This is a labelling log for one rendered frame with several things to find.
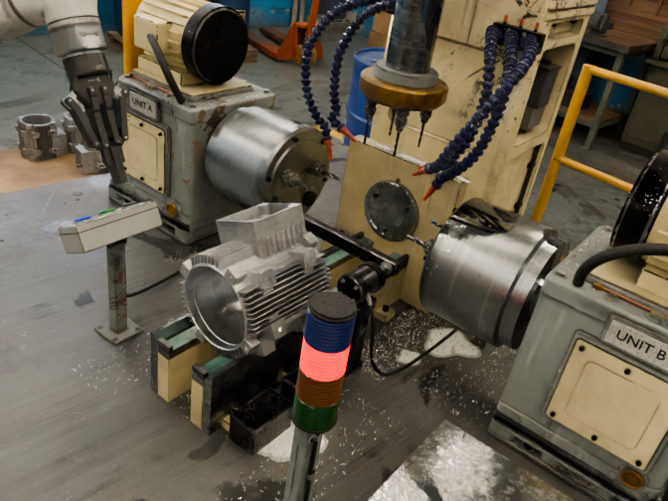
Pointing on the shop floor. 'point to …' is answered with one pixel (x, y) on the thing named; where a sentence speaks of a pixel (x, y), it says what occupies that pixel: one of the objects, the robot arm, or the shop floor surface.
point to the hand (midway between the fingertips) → (115, 165)
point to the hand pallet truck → (292, 50)
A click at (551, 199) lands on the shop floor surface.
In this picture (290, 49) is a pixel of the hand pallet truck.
